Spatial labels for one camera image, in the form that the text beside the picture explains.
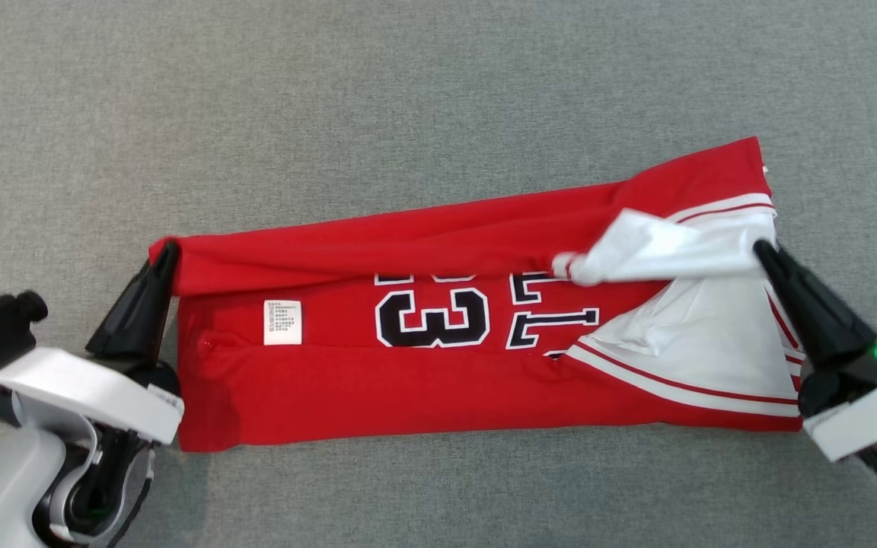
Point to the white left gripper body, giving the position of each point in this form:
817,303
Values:
88,388

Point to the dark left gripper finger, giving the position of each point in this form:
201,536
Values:
122,323
161,304

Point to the red and white basketball jersey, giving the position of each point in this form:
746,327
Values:
408,380

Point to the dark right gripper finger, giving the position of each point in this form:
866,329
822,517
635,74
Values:
811,327
842,310

